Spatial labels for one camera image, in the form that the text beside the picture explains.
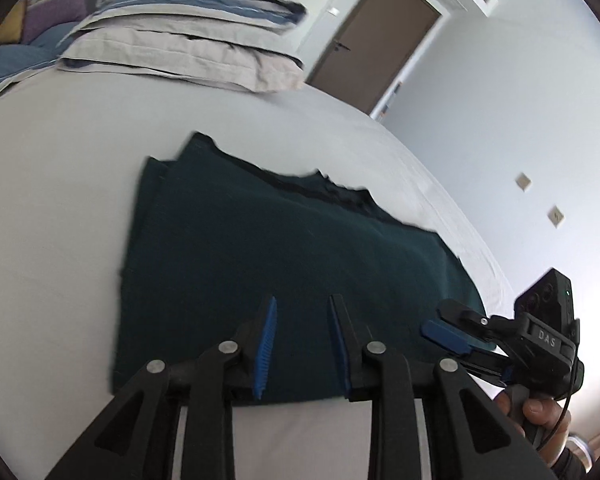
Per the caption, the white wristband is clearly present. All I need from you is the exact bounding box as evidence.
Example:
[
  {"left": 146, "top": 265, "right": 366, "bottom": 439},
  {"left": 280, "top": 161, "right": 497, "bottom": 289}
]
[{"left": 565, "top": 434, "right": 596, "bottom": 467}]

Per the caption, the purple patterned cushion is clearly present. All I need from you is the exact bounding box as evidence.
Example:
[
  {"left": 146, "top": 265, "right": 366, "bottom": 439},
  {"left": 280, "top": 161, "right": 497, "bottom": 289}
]
[{"left": 22, "top": 0, "right": 89, "bottom": 47}]

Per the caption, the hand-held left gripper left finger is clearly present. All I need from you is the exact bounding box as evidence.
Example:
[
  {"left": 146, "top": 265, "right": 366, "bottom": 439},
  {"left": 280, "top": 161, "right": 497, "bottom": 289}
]
[{"left": 45, "top": 294, "right": 281, "bottom": 480}]

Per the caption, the folded striped duvet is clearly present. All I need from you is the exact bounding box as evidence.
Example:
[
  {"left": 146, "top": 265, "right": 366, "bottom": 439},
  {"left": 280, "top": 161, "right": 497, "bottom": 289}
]
[{"left": 92, "top": 0, "right": 309, "bottom": 43}]

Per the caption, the bed with white sheet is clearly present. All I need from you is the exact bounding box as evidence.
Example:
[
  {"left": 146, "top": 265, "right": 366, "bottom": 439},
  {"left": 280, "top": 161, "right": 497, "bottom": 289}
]
[{"left": 0, "top": 67, "right": 513, "bottom": 480}]

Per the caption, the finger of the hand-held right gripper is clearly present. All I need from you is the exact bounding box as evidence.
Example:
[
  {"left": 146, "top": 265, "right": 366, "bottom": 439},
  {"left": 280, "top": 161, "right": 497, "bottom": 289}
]
[
  {"left": 419, "top": 319, "right": 514, "bottom": 379},
  {"left": 437, "top": 298, "right": 515, "bottom": 337}
]

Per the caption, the person's right hand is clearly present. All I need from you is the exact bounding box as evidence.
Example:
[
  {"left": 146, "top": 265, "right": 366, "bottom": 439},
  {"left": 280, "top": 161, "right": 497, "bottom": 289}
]
[{"left": 492, "top": 389, "right": 574, "bottom": 466}]

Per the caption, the person's right forearm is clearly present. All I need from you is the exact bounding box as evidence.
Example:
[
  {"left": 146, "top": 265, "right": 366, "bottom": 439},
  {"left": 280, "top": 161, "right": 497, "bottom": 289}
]
[{"left": 549, "top": 430, "right": 600, "bottom": 479}]

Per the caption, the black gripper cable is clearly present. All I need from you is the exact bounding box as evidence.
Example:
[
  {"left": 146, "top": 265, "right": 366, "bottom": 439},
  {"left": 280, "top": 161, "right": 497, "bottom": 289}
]
[{"left": 540, "top": 320, "right": 581, "bottom": 454}]

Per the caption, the yellow patterned cushion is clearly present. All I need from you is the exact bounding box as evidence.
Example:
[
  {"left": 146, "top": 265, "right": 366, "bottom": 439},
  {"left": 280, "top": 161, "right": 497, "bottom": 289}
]
[{"left": 0, "top": 0, "right": 29, "bottom": 47}]

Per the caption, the dark green sweater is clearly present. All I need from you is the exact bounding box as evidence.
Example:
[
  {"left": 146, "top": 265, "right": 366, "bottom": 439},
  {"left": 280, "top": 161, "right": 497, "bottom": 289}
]
[{"left": 111, "top": 131, "right": 488, "bottom": 406}]

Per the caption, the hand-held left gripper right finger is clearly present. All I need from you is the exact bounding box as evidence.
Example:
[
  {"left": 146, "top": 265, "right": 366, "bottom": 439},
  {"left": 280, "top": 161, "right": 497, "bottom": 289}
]
[{"left": 327, "top": 293, "right": 556, "bottom": 480}]

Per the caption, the brown door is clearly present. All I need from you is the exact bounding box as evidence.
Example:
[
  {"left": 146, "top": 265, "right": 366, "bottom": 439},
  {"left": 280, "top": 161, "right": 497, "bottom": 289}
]
[{"left": 305, "top": 0, "right": 444, "bottom": 117}]

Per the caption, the blue pillow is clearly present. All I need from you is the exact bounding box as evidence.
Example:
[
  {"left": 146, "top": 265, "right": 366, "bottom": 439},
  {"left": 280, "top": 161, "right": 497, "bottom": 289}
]
[{"left": 0, "top": 25, "right": 81, "bottom": 107}]

